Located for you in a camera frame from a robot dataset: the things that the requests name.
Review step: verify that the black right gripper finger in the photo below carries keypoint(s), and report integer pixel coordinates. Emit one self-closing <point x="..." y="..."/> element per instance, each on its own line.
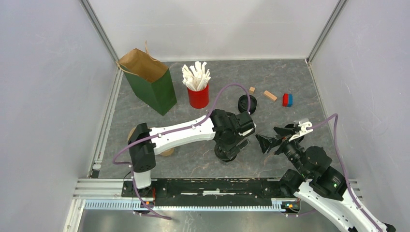
<point x="283" y="131"/>
<point x="266" y="143"/>

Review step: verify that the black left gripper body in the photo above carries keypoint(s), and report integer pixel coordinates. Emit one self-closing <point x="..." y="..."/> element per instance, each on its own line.
<point x="229" y="145"/>

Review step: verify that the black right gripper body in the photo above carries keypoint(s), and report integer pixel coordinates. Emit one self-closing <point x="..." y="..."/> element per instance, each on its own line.
<point x="292" y="149"/>

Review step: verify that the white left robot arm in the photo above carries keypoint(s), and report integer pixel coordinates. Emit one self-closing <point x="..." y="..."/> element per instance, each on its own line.
<point x="147" y="142"/>

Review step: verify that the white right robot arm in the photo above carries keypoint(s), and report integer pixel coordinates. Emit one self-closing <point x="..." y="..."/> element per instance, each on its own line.
<point x="316" y="182"/>

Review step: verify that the black coffee lid stack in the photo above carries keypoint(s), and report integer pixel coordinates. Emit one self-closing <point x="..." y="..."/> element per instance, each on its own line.
<point x="243" y="104"/>

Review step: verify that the red and blue block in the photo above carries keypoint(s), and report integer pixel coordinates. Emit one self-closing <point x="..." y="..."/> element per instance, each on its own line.
<point x="287" y="100"/>

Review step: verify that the long wooden block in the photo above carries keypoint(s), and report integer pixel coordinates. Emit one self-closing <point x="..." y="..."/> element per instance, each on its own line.
<point x="270" y="95"/>

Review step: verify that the red cup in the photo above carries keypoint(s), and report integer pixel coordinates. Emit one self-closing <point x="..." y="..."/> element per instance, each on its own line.
<point x="199" y="99"/>

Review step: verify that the white wrapped stirrer bundle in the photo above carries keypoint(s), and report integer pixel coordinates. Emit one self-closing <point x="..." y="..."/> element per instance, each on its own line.
<point x="196" y="77"/>

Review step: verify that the brown cardboard cup carrier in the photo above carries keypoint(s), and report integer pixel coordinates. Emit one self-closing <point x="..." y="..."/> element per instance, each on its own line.
<point x="164" y="153"/>

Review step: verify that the green paper bag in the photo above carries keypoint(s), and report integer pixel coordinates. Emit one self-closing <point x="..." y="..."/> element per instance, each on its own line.
<point x="150" y="80"/>

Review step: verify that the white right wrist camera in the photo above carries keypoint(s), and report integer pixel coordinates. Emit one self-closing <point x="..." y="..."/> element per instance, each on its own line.
<point x="301" y="128"/>

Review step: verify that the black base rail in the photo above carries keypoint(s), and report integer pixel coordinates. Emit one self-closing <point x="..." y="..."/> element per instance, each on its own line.
<point x="216" y="193"/>

